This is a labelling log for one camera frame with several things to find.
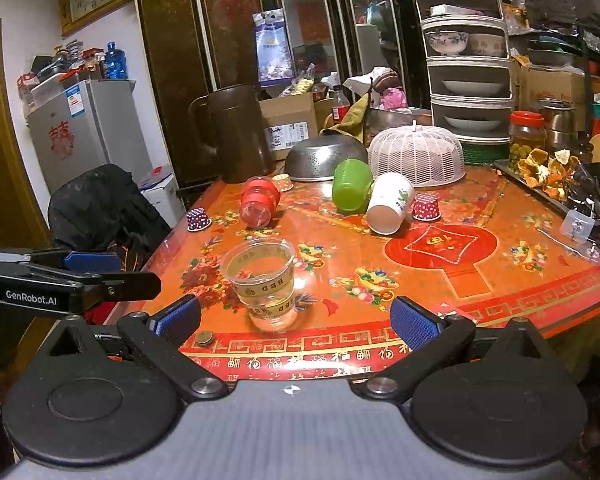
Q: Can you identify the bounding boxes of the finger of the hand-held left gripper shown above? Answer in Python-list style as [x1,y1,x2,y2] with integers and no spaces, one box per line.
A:
[0,249,124,274]
[79,271,162,312]

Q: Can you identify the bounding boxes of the green woven basket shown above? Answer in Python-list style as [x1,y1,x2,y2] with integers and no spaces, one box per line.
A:
[462,142,512,165]

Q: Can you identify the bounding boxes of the red polka dot small cup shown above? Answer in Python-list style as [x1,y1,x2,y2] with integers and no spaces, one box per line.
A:
[412,193,442,222]

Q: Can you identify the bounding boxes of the blue snack bag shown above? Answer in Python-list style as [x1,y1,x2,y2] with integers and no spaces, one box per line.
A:
[252,9,297,87]

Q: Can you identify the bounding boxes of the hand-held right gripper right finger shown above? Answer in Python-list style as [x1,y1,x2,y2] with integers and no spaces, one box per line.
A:
[348,296,557,404]

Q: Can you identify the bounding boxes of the red plastic cup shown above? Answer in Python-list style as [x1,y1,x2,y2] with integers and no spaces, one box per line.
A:
[239,175,282,227]

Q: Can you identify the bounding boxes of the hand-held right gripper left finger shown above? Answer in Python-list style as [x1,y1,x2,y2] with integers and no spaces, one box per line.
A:
[46,295,230,404]

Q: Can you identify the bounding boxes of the wooden door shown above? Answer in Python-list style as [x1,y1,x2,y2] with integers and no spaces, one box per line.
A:
[0,18,51,252]

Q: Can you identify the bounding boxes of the red lid glass jar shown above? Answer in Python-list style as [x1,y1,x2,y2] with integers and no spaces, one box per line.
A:
[508,111,547,161]

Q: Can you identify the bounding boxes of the silver small fridge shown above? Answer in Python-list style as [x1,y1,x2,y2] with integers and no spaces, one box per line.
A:
[26,79,154,194]

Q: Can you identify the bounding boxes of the white plate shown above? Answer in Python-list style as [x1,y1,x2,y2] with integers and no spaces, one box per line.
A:
[440,79,506,96]
[443,115,504,132]

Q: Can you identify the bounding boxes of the olive green cloth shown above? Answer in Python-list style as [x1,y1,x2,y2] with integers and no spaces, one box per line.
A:
[322,91,377,147]

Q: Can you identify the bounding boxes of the pink patterned bowl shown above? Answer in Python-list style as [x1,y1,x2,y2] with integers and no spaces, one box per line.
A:
[467,34,507,57]

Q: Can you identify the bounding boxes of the red label soda bottle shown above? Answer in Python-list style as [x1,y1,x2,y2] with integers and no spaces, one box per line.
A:
[331,85,352,127]

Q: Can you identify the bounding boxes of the metal basin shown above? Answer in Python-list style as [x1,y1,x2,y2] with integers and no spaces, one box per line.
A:
[369,106,434,137]

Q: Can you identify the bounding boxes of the purple polka dot small cup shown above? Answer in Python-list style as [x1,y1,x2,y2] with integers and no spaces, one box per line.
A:
[186,208,212,233]

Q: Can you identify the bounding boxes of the black bag on chair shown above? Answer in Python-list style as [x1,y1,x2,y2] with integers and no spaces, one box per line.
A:
[47,163,171,257]

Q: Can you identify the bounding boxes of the grey stacked dish rack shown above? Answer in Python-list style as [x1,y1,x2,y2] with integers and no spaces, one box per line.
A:
[413,0,517,145]

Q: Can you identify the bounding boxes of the white mesh food cover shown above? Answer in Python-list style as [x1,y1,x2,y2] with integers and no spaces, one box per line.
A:
[368,122,466,187]

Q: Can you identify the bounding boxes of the metal colander bowl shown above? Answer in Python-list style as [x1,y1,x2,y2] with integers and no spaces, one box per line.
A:
[284,133,370,183]

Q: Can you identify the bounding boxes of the cardboard box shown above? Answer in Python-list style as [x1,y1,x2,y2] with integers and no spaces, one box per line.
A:
[258,92,322,162]

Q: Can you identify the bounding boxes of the dark tray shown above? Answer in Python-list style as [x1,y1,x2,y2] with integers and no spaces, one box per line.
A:
[494,158,600,223]

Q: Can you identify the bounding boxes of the blue water bottle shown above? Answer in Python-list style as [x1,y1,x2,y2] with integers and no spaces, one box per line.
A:
[104,41,127,80]

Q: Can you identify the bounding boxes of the blue patterned white bowl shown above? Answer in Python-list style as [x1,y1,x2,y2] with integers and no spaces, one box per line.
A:
[425,31,469,56]

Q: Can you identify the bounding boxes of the dried orange peels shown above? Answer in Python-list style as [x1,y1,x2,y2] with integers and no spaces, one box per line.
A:
[521,148,582,202]

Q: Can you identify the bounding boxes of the white carton box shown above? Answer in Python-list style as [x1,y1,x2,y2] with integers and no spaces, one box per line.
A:
[138,172,187,229]

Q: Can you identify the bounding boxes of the clear plastic cup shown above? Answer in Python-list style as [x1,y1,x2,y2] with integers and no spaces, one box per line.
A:
[221,238,304,332]

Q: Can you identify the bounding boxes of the metal pot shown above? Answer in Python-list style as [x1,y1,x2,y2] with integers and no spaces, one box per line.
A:
[538,99,587,152]

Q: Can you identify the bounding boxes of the brown plastic pitcher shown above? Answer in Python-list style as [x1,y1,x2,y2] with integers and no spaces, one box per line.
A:
[188,84,276,184]

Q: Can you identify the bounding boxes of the green plastic cup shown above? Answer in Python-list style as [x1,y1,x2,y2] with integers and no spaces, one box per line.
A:
[332,158,375,214]

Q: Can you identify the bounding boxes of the white paper cup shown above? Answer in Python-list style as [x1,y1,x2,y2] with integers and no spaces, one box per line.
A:
[366,172,415,236]

